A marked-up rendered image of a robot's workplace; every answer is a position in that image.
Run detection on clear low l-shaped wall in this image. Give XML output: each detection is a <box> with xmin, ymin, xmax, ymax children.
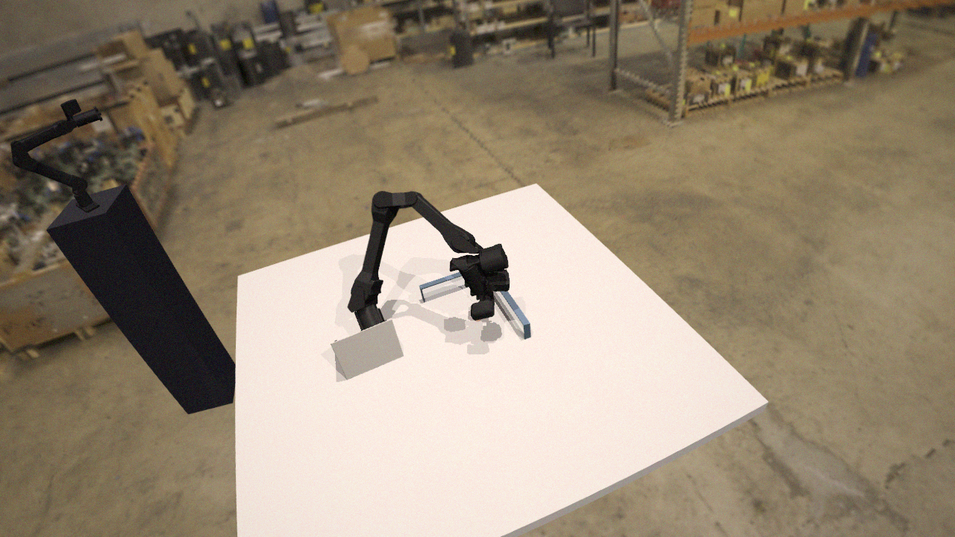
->
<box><xmin>422</xmin><ymin>276</ymin><xmax>525</xmax><ymax>338</ymax></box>

